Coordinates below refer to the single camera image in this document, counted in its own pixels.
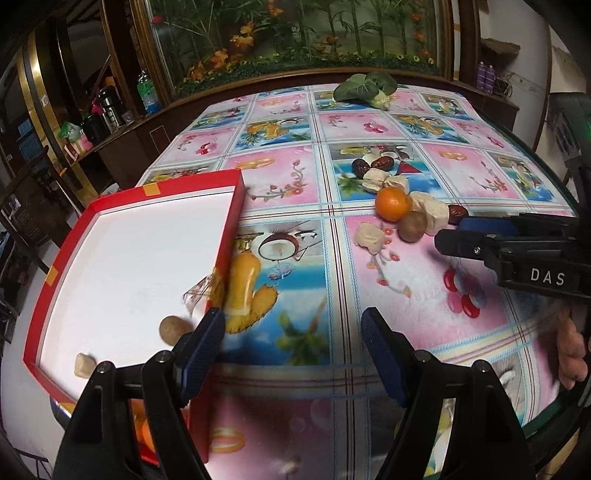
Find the stack of blue boxes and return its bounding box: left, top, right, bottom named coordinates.
left=16, top=117, right=40, bottom=160

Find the pink box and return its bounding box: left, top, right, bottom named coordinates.
left=65, top=136, right=93, bottom=160

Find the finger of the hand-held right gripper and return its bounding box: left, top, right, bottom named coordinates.
left=457, top=212, right=580, bottom=241
left=435, top=229, right=509, bottom=278

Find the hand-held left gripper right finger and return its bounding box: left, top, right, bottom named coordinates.
left=361, top=307, right=539, bottom=480

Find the framed artificial flower display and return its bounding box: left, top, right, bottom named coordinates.
left=129, top=0, right=455, bottom=95

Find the clear plastic wrapper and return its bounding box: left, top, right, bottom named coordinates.
left=182, top=268, right=227, bottom=319

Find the black steel thermos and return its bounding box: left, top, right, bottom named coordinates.
left=97, top=85, right=125, bottom=132

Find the black kettle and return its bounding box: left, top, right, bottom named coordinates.
left=82, top=113, right=112, bottom=144

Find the green leafy vegetable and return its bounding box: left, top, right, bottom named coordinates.
left=333, top=71, right=399, bottom=112

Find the gold pillar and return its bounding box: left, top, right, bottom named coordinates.
left=18, top=28, right=93, bottom=199

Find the fruit print tablecloth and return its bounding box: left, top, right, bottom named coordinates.
left=51, top=83, right=578, bottom=480

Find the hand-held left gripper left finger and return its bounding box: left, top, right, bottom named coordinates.
left=54, top=307, right=227, bottom=480

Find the green plastic bottle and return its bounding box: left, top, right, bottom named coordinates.
left=136, top=69, right=162, bottom=116

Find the red box with white inside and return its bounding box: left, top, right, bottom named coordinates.
left=23, top=168, right=246, bottom=464

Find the brown kiwi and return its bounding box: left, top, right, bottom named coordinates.
left=398, top=210, right=428, bottom=243

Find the person's right hand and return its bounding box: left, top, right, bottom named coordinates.
left=556, top=307, right=591, bottom=391

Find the brown round fruit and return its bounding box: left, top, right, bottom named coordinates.
left=159, top=315, right=195, bottom=346

